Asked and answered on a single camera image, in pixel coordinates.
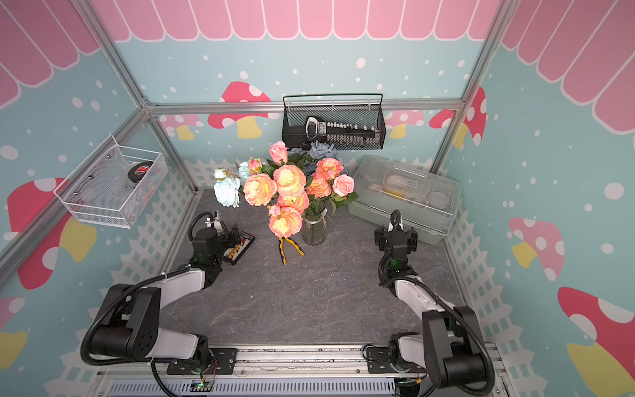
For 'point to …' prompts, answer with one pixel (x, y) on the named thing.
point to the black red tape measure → (138, 169)
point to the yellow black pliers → (282, 250)
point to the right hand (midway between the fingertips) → (396, 226)
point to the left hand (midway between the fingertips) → (224, 228)
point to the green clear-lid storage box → (428, 202)
